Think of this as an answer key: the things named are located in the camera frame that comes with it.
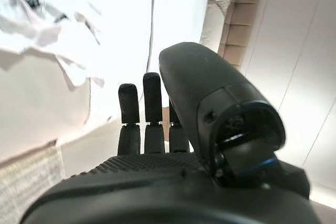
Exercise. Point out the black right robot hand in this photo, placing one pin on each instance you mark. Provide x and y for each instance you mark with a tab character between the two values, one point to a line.
157	187

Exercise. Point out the white garment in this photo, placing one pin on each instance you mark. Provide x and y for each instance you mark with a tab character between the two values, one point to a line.
39	32

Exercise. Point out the beige bed cover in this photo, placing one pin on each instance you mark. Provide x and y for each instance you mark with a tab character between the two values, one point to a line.
31	108

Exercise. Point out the grey striped rug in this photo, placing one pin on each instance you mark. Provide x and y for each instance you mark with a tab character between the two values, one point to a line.
26	182

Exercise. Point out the white duvet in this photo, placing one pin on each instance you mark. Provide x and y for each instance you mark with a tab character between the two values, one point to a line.
126	24

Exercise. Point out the beige pillow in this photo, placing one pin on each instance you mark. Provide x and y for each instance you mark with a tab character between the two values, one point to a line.
212	30

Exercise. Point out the brown upholstered bed frame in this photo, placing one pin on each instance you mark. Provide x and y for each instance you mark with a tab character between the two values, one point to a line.
244	11

